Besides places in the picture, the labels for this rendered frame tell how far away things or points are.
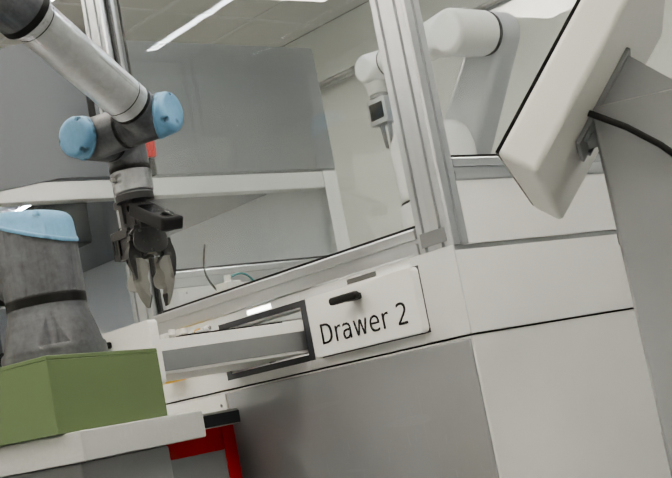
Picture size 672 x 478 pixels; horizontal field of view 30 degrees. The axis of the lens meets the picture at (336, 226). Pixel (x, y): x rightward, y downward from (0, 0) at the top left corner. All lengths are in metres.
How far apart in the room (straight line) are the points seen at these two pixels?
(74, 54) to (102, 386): 0.58
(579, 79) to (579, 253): 0.92
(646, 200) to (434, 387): 0.69
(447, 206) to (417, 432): 0.39
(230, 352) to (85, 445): 0.62
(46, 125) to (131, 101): 1.11
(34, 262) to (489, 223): 0.75
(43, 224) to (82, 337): 0.17
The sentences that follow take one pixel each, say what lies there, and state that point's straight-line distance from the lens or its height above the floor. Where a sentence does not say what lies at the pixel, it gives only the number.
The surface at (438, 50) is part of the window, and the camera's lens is 2.15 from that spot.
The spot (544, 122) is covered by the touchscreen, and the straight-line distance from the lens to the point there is 1.35.
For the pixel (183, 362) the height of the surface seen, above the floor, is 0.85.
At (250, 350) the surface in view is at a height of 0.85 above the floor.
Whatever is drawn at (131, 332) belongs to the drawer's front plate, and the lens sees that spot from 2.18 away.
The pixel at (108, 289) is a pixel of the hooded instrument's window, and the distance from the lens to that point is 3.22.
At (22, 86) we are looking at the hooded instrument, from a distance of 3.24.
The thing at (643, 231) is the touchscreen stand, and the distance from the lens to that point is 1.51.
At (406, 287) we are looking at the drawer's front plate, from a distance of 2.08.
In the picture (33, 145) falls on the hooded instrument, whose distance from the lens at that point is 3.20.
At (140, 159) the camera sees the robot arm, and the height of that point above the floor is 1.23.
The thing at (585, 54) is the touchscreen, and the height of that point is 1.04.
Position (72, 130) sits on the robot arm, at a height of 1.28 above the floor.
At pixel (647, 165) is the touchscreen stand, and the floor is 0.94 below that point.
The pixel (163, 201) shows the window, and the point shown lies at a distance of 2.73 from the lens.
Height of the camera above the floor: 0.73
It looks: 8 degrees up
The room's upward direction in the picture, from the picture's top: 11 degrees counter-clockwise
